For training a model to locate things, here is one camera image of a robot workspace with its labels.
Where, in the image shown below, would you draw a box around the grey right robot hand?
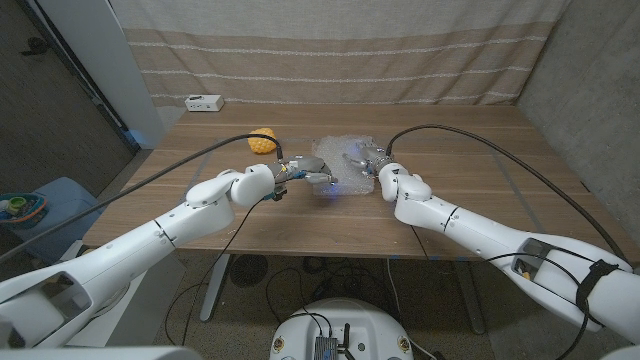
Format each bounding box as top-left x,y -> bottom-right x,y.
342,142 -> 394,179

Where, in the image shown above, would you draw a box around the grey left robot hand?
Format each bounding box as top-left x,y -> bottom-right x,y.
272,154 -> 339,186

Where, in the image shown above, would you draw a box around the clear bubble wrap sheet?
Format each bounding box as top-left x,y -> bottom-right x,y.
310,134 -> 376,197

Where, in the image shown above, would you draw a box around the yellow dimpled ball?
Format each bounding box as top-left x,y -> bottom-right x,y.
247,127 -> 278,155

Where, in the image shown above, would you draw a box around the beige striped cloth mat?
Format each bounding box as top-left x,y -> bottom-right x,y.
108,0 -> 571,107

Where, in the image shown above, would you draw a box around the white power strip box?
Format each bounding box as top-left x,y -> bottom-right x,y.
184,94 -> 226,113

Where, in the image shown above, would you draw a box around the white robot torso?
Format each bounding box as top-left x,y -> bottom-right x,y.
269,298 -> 415,360

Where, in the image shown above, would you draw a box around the black antenna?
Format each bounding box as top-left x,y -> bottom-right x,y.
341,323 -> 357,360

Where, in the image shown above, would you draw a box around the grey finned module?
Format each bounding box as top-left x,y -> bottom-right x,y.
313,335 -> 333,360

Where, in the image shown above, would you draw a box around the white partition panel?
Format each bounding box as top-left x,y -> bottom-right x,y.
35,0 -> 167,150

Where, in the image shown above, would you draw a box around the blue plastic bin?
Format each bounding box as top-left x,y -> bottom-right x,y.
0,176 -> 106,264

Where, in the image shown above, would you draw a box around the black door strip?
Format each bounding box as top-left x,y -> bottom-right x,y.
14,0 -> 142,154

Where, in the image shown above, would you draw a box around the blue orange bowl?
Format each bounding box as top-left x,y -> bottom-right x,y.
0,193 -> 49,224

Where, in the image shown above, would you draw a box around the coiled black floor cable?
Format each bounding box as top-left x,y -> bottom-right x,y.
301,255 -> 327,275

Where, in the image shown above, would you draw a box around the tangled black floor cables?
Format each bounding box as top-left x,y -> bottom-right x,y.
264,257 -> 401,326

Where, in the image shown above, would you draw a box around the thin black left wrist cable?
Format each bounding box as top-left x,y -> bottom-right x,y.
180,198 -> 264,347

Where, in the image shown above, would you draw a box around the white floor cable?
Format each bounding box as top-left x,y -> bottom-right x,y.
385,258 -> 404,321

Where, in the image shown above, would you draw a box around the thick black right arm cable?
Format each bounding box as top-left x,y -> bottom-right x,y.
384,123 -> 629,264

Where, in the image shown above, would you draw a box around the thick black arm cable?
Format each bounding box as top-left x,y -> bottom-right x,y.
384,123 -> 629,264
0,132 -> 285,264

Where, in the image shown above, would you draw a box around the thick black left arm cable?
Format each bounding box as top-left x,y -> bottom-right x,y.
0,132 -> 285,264

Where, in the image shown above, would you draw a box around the black wall hook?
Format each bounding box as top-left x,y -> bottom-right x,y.
20,37 -> 51,56

